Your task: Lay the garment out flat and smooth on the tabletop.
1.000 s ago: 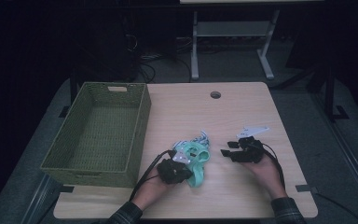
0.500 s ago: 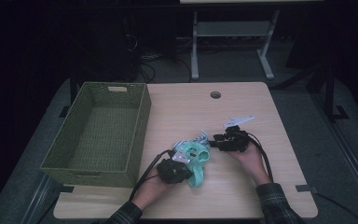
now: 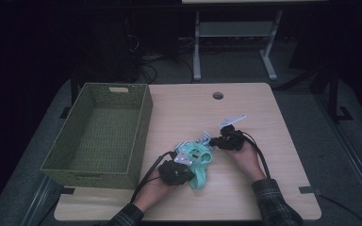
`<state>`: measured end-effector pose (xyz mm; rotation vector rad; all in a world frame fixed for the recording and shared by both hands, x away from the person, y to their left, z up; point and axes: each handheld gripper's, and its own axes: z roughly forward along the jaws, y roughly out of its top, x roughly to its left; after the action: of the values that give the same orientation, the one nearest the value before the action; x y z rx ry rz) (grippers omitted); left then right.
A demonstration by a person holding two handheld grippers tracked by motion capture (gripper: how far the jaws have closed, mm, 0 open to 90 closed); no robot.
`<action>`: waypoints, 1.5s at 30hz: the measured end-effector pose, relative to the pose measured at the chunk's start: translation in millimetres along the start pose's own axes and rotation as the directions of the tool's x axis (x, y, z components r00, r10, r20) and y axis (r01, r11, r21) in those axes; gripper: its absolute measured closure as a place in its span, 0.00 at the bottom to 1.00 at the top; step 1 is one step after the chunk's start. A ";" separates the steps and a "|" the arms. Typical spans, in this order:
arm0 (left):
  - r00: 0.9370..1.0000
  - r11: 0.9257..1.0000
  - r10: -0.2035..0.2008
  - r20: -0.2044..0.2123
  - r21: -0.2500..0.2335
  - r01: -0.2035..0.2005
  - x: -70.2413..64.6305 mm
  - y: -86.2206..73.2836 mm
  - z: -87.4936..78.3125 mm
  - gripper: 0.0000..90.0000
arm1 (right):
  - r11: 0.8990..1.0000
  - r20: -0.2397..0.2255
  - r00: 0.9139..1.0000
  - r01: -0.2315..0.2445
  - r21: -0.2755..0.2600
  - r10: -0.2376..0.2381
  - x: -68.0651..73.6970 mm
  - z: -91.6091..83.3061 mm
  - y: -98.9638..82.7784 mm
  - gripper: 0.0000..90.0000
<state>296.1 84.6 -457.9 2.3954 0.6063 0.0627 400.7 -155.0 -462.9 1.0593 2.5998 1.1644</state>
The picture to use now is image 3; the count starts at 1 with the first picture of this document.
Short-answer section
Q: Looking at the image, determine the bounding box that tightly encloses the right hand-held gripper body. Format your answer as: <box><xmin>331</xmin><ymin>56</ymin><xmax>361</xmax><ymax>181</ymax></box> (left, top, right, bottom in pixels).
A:
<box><xmin>215</xmin><ymin>114</ymin><xmax>248</xmax><ymax>153</ymax></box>

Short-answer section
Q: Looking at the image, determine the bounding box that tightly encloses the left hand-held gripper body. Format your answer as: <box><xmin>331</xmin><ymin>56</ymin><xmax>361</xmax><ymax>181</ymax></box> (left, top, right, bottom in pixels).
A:
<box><xmin>157</xmin><ymin>149</ymin><xmax>193</xmax><ymax>187</ymax></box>

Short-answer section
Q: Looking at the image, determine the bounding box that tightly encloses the blue white striped underwear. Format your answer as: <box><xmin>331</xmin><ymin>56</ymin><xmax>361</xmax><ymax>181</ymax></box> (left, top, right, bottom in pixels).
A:
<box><xmin>173</xmin><ymin>130</ymin><xmax>214</xmax><ymax>153</ymax></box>

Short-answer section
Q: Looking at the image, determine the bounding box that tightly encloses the mint green underwear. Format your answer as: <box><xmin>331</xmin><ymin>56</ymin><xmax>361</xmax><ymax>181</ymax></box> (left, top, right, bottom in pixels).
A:
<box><xmin>176</xmin><ymin>140</ymin><xmax>215</xmax><ymax>190</ymax></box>

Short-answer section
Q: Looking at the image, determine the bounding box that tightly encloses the green woven basket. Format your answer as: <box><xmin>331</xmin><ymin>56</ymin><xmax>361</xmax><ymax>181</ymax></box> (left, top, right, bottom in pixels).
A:
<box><xmin>40</xmin><ymin>82</ymin><xmax>155</xmax><ymax>190</ymax></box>

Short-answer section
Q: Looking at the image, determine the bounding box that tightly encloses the person's right hand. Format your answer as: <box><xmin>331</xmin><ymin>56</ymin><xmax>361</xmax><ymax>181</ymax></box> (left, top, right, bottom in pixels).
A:
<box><xmin>228</xmin><ymin>141</ymin><xmax>267</xmax><ymax>183</ymax></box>

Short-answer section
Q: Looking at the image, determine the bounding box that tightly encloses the person's left hand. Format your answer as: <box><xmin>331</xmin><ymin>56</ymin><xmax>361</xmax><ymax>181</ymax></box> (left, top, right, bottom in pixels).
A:
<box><xmin>134</xmin><ymin>176</ymin><xmax>177</xmax><ymax>214</ymax></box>

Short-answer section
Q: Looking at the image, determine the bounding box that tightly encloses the grey tape strip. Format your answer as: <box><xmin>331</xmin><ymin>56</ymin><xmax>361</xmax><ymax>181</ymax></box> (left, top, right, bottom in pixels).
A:
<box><xmin>298</xmin><ymin>186</ymin><xmax>322</xmax><ymax>196</ymax></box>

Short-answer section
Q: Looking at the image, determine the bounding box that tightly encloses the dark tape strip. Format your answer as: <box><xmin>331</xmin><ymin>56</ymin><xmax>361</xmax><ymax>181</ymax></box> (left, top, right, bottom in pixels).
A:
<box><xmin>58</xmin><ymin>186</ymin><xmax>76</xmax><ymax>196</ymax></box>

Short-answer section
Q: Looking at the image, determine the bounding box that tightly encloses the black metal stand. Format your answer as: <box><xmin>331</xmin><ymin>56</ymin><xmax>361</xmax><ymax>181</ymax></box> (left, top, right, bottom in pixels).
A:
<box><xmin>310</xmin><ymin>61</ymin><xmax>354</xmax><ymax>124</ymax></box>

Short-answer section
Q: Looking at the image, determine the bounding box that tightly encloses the left hand-held gripper black cable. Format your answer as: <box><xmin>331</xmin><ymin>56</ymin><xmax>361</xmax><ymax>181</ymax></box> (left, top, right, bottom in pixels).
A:
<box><xmin>129</xmin><ymin>150</ymin><xmax>176</xmax><ymax>203</ymax></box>

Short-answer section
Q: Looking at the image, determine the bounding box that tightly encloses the hand-held gripper black cable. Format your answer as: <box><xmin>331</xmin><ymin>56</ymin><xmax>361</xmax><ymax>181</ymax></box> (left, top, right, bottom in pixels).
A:
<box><xmin>240</xmin><ymin>131</ymin><xmax>272</xmax><ymax>181</ymax></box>
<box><xmin>129</xmin><ymin>150</ymin><xmax>176</xmax><ymax>203</ymax></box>

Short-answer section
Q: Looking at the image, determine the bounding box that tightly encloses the right hand-held gripper black cable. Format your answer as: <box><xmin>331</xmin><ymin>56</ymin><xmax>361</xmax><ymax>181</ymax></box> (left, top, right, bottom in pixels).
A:
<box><xmin>240</xmin><ymin>131</ymin><xmax>272</xmax><ymax>181</ymax></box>

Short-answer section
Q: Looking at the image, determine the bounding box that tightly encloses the tangle of black floor cables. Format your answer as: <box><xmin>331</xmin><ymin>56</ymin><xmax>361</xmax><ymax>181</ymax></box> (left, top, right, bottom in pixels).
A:
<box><xmin>123</xmin><ymin>33</ymin><xmax>196</xmax><ymax>85</ymax></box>

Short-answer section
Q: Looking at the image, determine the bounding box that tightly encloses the white metal table frame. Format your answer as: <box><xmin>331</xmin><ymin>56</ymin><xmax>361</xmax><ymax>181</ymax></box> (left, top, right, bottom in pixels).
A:
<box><xmin>191</xmin><ymin>8</ymin><xmax>284</xmax><ymax>82</ymax></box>

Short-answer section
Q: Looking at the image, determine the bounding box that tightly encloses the metal floor rail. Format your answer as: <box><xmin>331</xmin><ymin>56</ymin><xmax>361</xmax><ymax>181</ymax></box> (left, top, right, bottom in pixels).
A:
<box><xmin>313</xmin><ymin>92</ymin><xmax>362</xmax><ymax>218</ymax></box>
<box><xmin>19</xmin><ymin>175</ymin><xmax>61</xmax><ymax>226</ymax></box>

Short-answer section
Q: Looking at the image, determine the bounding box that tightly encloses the black floor cable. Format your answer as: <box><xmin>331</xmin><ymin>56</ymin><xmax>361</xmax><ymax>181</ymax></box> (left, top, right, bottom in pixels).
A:
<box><xmin>318</xmin><ymin>194</ymin><xmax>362</xmax><ymax>226</ymax></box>

